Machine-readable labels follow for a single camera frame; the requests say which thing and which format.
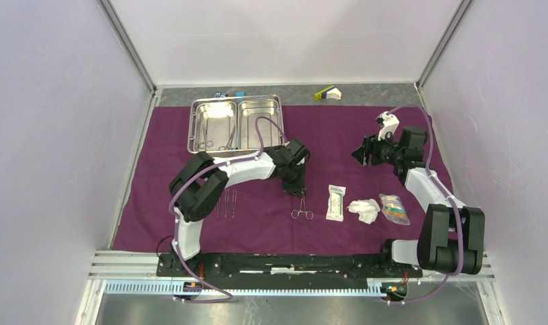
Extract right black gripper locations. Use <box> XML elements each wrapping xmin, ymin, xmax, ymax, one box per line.
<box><xmin>351</xmin><ymin>129</ymin><xmax>404</xmax><ymax>167</ymax></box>

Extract white suture packet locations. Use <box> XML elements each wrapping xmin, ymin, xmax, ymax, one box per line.
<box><xmin>326</xmin><ymin>185</ymin><xmax>346</xmax><ymax>222</ymax></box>

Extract white gauze wad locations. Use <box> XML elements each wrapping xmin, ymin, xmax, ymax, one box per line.
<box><xmin>346</xmin><ymin>199</ymin><xmax>380</xmax><ymax>225</ymax></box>

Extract purple cloth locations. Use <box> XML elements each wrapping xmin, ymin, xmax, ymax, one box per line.
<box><xmin>110</xmin><ymin>104</ymin><xmax>484</xmax><ymax>257</ymax></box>

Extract clear bag of supplies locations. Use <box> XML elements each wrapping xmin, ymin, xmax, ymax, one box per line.
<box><xmin>379</xmin><ymin>194</ymin><xmax>410</xmax><ymax>226</ymax></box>

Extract steel forceps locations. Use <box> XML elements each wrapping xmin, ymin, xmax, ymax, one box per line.
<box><xmin>224</xmin><ymin>188</ymin><xmax>230</xmax><ymax>218</ymax></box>
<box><xmin>216</xmin><ymin>197</ymin><xmax>222</xmax><ymax>219</ymax></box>

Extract steel surgical tray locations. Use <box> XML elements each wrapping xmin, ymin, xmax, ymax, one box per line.
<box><xmin>187</xmin><ymin>94</ymin><xmax>284</xmax><ymax>157</ymax></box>

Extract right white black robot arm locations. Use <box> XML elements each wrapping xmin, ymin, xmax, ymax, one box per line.
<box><xmin>352</xmin><ymin>126</ymin><xmax>485</xmax><ymax>276</ymax></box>

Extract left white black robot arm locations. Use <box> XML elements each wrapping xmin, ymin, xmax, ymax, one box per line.
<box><xmin>168</xmin><ymin>139</ymin><xmax>311</xmax><ymax>276</ymax></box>

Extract steel surgical instruments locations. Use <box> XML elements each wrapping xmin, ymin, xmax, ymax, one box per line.
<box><xmin>197</xmin><ymin>124</ymin><xmax>236</xmax><ymax>151</ymax></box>

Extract green white toy block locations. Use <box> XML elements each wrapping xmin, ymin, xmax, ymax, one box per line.
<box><xmin>314</xmin><ymin>85</ymin><xmax>342</xmax><ymax>101</ymax></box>

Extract black blue toy car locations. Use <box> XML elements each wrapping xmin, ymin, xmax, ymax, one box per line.
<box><xmin>213</xmin><ymin>92</ymin><xmax>228</xmax><ymax>98</ymax></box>

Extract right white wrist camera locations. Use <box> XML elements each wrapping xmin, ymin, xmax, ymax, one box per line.
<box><xmin>376</xmin><ymin>111</ymin><xmax>400</xmax><ymax>141</ymax></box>

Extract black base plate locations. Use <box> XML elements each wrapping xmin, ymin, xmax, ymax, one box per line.
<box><xmin>156</xmin><ymin>249</ymin><xmax>423</xmax><ymax>278</ymax></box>

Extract blue toothed cable rail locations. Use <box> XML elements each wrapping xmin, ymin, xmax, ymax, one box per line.
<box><xmin>104</xmin><ymin>280</ymin><xmax>386</xmax><ymax>298</ymax></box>

